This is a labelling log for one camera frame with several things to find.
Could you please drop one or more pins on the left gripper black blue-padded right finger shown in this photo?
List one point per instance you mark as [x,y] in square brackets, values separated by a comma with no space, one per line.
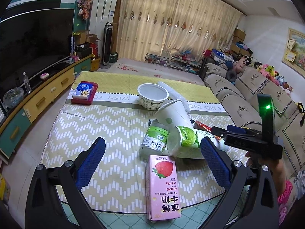
[261,209]

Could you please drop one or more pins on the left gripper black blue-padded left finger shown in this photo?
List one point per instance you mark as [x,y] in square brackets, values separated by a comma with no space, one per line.
[43,206]

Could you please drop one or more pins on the pink strawberry milk carton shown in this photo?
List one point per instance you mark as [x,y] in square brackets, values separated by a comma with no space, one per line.
[162,192]

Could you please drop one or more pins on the green toothpick jar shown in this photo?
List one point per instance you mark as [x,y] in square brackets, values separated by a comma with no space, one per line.
[154,141]

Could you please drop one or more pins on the person's right hand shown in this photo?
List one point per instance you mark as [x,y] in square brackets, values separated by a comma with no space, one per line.
[277,169]

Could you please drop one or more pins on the beige sofa with covers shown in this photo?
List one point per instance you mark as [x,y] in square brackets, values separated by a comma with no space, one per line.
[240,100]

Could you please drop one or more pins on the red snack wrapper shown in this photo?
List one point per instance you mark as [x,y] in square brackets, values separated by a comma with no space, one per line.
[203,127]

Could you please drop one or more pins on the pile of plush toys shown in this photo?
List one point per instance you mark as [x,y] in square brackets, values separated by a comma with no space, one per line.
[270,73]

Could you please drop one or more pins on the yellow green tv cabinet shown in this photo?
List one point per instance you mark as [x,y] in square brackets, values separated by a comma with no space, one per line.
[17,123]

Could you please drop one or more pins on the green white plastic cup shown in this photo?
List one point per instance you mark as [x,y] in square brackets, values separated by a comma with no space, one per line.
[184,142]

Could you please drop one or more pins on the white paper cup green leaf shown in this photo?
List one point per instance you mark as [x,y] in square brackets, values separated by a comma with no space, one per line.
[173,114]

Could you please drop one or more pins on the glass ashtray bowl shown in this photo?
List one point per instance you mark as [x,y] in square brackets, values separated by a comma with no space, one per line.
[13,97]

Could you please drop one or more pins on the red tray with tissue pack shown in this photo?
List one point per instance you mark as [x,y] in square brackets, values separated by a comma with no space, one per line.
[84,93]

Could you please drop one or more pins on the clear water bottle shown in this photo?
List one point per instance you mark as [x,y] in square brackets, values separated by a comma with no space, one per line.
[26,83]

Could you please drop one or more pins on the white paper bowl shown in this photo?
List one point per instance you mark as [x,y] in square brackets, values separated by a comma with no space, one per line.
[152,96]

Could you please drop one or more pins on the floral beige floor mat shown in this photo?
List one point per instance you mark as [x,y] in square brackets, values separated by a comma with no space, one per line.
[127,66]

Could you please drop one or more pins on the black television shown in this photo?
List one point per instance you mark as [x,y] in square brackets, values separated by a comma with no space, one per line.
[31,42]

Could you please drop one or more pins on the beige curtains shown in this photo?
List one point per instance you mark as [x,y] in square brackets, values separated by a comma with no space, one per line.
[166,27]

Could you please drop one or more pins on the black tower fan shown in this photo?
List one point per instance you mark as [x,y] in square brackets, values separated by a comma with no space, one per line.
[106,49]

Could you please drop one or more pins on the white standing air conditioner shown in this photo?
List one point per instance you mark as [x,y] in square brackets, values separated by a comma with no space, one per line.
[102,12]

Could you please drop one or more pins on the framed wall picture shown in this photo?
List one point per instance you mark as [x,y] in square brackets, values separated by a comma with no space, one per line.
[294,51]

